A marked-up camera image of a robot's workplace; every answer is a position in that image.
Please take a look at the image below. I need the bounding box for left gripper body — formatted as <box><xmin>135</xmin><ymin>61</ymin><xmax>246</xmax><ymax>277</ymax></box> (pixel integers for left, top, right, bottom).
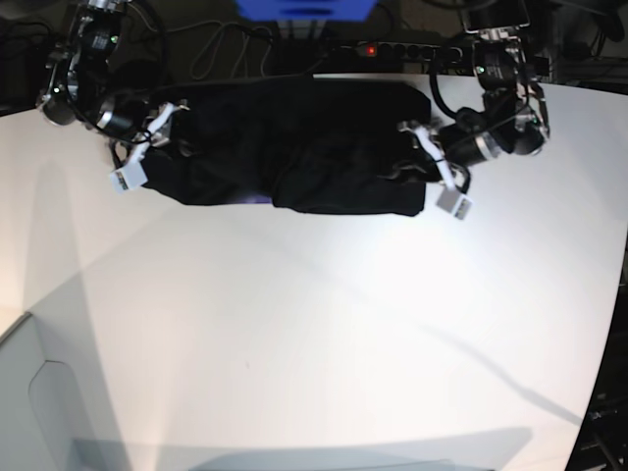
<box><xmin>397</xmin><ymin>121</ymin><xmax>471</xmax><ymax>191</ymax></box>

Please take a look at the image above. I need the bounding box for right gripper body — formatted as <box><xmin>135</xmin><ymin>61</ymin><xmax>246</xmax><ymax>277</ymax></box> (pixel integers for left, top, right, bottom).
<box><xmin>107</xmin><ymin>100</ymin><xmax>190</xmax><ymax>157</ymax></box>

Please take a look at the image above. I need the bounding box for black T-shirt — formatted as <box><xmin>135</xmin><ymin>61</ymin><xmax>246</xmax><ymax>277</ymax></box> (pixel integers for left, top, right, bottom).
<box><xmin>142</xmin><ymin>77</ymin><xmax>431</xmax><ymax>217</ymax></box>

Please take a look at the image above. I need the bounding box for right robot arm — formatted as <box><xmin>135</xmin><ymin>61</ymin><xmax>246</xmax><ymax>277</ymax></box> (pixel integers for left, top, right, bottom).
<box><xmin>36</xmin><ymin>1</ymin><xmax>171</xmax><ymax>168</ymax></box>

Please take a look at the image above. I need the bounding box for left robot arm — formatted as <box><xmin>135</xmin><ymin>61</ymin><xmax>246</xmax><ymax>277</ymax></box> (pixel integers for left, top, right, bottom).
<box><xmin>398</xmin><ymin>1</ymin><xmax>550</xmax><ymax>194</ymax></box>

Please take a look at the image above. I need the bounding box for black power strip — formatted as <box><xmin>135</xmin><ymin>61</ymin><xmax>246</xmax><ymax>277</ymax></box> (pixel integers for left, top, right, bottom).
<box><xmin>343</xmin><ymin>41</ymin><xmax>441</xmax><ymax>64</ymax></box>

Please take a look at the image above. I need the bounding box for blue box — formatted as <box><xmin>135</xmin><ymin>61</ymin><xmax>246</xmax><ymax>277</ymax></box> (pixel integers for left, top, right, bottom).
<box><xmin>235</xmin><ymin>0</ymin><xmax>377</xmax><ymax>22</ymax></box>

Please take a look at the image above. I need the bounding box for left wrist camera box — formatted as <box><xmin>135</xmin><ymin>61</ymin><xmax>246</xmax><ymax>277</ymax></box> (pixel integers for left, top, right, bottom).
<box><xmin>437</xmin><ymin>188</ymin><xmax>473</xmax><ymax>221</ymax></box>

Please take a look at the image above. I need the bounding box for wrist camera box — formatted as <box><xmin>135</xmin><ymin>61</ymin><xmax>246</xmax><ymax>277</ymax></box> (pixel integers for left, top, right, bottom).
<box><xmin>109</xmin><ymin>162</ymin><xmax>148</xmax><ymax>193</ymax></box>
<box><xmin>437</xmin><ymin>188</ymin><xmax>473</xmax><ymax>221</ymax></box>

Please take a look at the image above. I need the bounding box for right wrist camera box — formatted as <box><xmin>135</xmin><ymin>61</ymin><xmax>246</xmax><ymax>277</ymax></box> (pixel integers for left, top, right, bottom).
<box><xmin>109</xmin><ymin>162</ymin><xmax>148</xmax><ymax>193</ymax></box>

